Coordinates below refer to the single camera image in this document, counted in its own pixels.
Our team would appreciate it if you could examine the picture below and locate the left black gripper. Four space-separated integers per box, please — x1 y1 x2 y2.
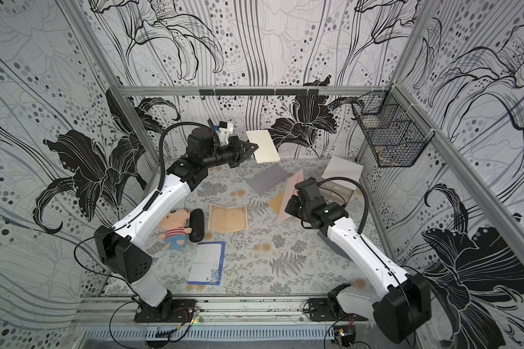
198 133 255 167

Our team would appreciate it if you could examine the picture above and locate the cream letter paper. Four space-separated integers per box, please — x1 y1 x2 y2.
246 129 280 164
208 204 248 234

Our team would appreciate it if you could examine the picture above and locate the pink envelope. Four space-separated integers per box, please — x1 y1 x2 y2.
277 170 304 222

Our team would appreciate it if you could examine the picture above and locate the yellow kraft envelope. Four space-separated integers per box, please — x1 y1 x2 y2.
267 192 285 215

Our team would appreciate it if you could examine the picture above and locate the lilac grey envelope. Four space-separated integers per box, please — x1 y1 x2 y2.
247 164 289 194

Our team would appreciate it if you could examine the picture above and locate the white blue-bordered letter paper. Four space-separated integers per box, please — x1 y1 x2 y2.
188 241 226 286

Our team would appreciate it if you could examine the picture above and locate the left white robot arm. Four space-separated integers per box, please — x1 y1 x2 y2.
94 122 259 308

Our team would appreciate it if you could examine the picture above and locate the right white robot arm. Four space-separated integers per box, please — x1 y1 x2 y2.
285 177 432 344

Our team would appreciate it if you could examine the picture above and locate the white mini drawer cabinet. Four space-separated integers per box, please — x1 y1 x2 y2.
320 156 363 205

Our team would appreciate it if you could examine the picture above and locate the pink plush doll toy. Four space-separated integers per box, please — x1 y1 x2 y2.
158 209 192 250

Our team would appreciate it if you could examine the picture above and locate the small electronics board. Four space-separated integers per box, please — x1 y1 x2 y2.
333 326 356 348

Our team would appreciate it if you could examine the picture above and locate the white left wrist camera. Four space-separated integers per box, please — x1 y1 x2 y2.
214 122 234 145

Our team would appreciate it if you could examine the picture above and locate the black bar on rail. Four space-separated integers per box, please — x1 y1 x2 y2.
199 88 320 97

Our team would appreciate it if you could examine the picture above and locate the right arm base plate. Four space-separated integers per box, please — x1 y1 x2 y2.
303 298 368 322

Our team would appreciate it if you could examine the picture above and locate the black wire mesh basket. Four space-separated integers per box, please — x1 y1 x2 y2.
351 88 429 168

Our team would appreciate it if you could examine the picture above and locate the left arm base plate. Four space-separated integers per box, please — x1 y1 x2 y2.
134 299 197 324

